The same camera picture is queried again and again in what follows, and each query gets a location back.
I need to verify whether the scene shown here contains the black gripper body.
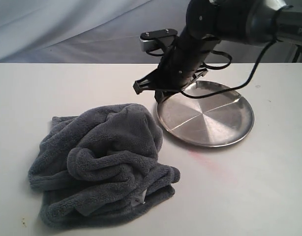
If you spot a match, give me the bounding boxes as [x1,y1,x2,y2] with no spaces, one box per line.
[156,27,220,91]

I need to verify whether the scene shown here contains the grey fleece towel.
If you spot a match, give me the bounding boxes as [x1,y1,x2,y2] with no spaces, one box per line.
[28,104,180,229]

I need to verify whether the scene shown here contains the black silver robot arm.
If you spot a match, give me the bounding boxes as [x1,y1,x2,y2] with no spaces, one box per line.
[133,0,302,103]

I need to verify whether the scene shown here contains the round stainless steel plate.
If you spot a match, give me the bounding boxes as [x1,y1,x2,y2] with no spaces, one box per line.
[156,91,254,148]

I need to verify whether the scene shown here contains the black tripod leg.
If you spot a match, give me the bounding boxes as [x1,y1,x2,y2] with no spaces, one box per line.
[292,45,302,63]

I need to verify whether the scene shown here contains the grey backdrop cloth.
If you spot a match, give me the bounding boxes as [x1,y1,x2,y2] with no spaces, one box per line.
[0,0,302,63]

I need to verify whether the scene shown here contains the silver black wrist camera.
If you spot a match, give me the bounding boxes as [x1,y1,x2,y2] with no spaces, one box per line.
[139,29,178,52]

